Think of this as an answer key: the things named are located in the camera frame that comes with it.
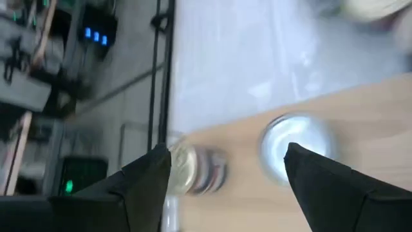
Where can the black device green light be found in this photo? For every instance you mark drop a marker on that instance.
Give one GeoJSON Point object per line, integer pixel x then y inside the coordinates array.
{"type": "Point", "coordinates": [82, 175]}

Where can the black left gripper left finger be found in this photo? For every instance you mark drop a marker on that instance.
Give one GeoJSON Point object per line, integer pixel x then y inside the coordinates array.
{"type": "Point", "coordinates": [141, 193]}

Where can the silver lidded green tuna can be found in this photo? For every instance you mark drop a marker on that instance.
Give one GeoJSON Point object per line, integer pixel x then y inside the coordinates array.
{"type": "Point", "coordinates": [289, 132]}

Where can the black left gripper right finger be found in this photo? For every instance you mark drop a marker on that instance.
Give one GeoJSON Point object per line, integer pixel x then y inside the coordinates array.
{"type": "Point", "coordinates": [334, 199]}

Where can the grey metal case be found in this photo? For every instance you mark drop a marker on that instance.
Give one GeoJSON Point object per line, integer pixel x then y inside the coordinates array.
{"type": "Point", "coordinates": [22, 90]}

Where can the black device blue lights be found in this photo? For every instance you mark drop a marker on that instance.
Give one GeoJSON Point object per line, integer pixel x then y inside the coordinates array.
{"type": "Point", "coordinates": [98, 32]}

